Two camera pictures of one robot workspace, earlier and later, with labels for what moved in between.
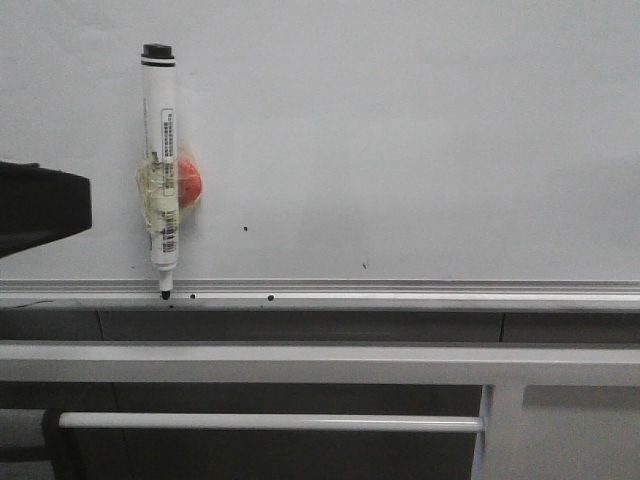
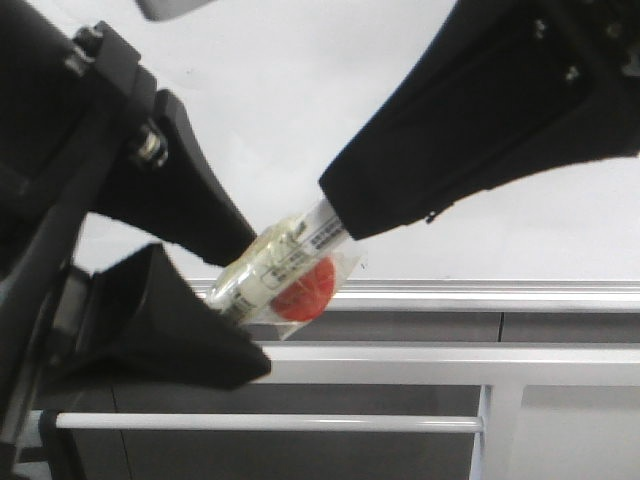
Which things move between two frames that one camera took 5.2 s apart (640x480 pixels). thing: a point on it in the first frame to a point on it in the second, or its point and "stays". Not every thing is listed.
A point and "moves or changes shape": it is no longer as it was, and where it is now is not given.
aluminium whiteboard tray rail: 322,293 stays
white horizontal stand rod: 274,421 stays
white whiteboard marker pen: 157,177 moves or changes shape
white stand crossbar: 277,363 stays
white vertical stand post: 499,449 stays
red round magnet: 190,183 moves or changes shape
